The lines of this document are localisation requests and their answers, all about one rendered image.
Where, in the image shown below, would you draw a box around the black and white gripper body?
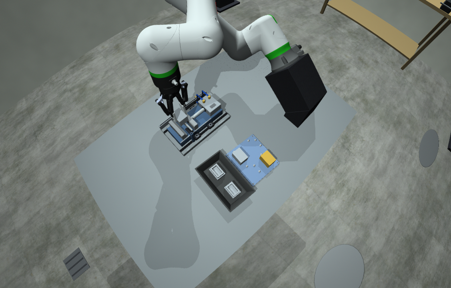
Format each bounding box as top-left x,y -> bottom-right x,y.
159,81 -> 182,100

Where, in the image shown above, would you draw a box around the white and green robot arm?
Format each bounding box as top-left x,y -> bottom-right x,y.
136,0 -> 304,89

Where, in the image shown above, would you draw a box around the yellow rectangular block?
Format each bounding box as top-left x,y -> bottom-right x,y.
259,151 -> 276,168

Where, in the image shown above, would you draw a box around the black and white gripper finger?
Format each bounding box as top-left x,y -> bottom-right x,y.
175,80 -> 188,114
155,94 -> 177,122

